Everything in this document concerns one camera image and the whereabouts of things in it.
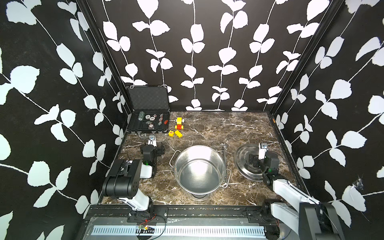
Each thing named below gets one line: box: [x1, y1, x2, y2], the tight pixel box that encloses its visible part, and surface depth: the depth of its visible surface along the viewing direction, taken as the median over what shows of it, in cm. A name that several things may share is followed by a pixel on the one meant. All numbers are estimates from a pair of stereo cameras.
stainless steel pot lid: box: [233, 143, 264, 182], surface depth 93 cm
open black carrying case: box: [126, 85, 170, 133], surface depth 113 cm
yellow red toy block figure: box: [175, 117, 184, 131], surface depth 109 cm
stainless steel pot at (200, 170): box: [169, 145, 231, 199], surface depth 87 cm
